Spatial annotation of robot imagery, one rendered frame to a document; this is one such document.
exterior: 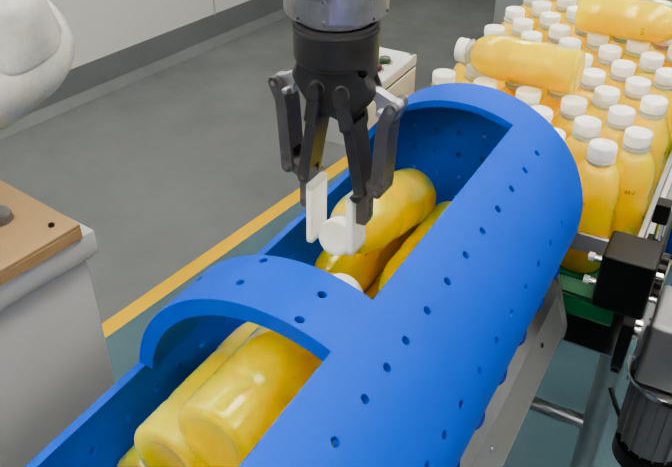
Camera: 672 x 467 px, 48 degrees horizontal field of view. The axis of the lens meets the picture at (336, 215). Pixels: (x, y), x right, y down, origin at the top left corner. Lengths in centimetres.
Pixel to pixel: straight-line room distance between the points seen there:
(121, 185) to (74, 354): 203
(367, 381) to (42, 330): 67
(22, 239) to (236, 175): 215
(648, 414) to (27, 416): 94
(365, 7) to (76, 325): 72
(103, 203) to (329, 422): 262
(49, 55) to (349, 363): 73
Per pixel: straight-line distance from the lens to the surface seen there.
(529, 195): 79
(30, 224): 109
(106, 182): 322
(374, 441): 53
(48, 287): 111
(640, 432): 135
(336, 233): 76
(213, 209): 295
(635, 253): 107
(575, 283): 117
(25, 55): 110
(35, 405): 120
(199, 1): 448
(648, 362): 124
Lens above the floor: 160
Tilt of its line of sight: 34 degrees down
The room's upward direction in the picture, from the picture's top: straight up
